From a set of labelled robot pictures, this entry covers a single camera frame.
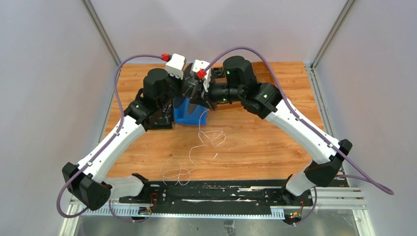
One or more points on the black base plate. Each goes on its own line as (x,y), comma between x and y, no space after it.
(219,197)

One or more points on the aluminium frame rail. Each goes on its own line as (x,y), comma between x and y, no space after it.
(338,196)

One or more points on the dark grey cable spool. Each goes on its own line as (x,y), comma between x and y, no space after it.
(191,89)

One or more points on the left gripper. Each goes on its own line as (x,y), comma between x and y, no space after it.
(179,81)

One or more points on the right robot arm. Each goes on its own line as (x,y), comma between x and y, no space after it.
(268,102)

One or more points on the rolled tie green pattern back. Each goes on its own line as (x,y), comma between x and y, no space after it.
(217,73)

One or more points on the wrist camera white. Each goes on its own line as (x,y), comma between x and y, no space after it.
(198,69)
(175,66)

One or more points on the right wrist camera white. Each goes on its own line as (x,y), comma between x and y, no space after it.
(198,69)

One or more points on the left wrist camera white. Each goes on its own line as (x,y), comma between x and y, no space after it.
(175,66)

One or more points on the black plastic bin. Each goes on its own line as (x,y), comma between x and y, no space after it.
(166,119)

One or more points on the blue plastic bin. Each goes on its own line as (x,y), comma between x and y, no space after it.
(198,117)

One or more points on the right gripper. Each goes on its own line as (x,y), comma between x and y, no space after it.
(205,100)

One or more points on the wooden compartment tray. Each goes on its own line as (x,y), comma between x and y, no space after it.
(264,70)

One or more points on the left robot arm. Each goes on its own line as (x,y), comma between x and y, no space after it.
(86,180)

